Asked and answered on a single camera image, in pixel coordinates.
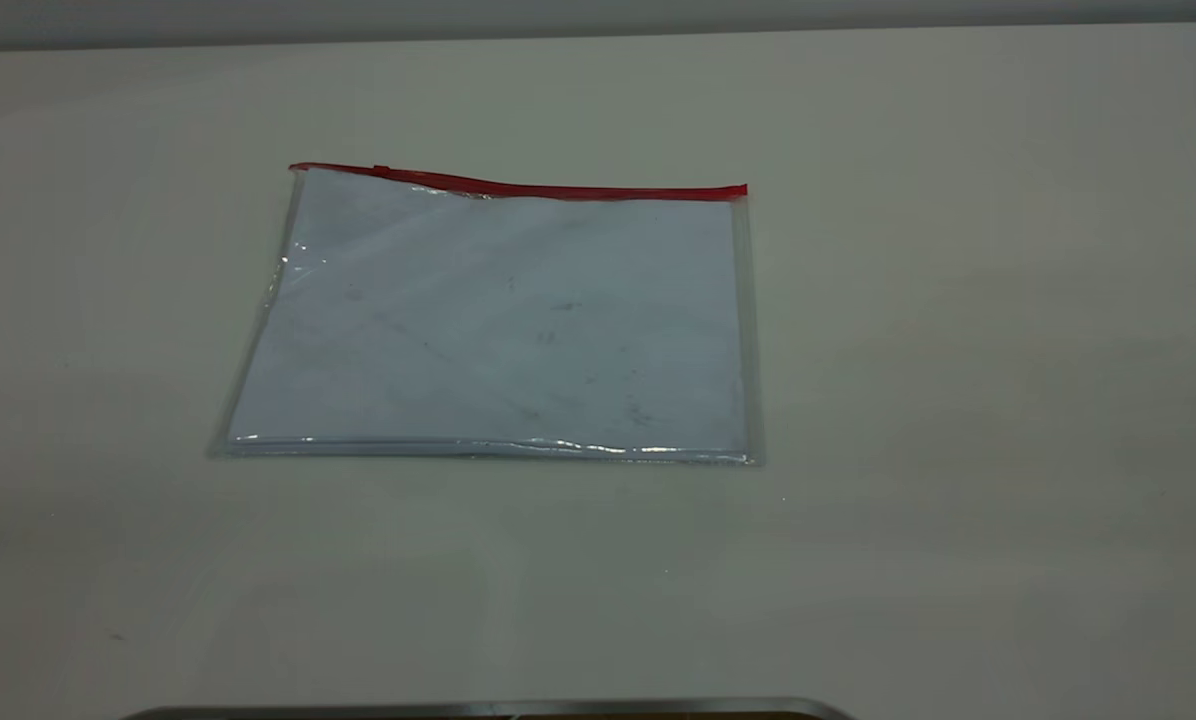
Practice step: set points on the clear plastic bag red zipper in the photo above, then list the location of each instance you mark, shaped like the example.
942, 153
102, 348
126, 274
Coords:
498, 320

